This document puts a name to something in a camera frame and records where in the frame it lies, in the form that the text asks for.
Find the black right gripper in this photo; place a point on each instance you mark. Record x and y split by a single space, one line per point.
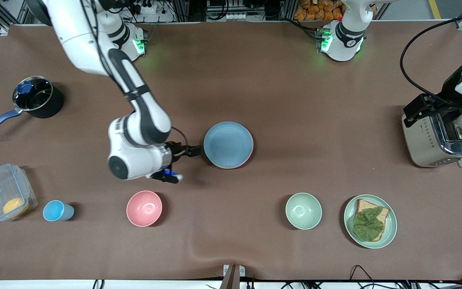
177 151

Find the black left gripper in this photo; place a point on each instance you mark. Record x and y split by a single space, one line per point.
452 93

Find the blue plate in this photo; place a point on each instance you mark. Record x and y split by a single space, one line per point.
227 144

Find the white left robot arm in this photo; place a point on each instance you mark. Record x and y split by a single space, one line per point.
341 40

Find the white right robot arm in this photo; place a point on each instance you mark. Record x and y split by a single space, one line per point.
142 120

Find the beige chrome toaster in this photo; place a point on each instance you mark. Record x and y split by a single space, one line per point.
421 140

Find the pink bowl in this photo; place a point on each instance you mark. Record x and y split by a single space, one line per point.
144 208

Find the bread slice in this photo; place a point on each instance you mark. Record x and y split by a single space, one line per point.
362 205

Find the green plate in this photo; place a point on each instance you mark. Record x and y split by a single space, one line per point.
391 224

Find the green lettuce leaf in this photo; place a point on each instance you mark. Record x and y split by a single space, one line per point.
368 225

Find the green bowl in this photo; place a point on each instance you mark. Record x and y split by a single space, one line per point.
303 211

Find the metal table clamp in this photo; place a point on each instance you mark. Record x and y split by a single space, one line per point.
233 275

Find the orange snack bags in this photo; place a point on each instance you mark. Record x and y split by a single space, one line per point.
319 10

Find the white power strip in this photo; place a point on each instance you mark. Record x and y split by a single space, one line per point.
147 7
236 16

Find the blue cup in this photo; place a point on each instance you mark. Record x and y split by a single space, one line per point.
54 210

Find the glass lid blue knob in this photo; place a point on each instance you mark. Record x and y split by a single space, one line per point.
38 94

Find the yellow round food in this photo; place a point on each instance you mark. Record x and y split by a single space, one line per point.
15 206

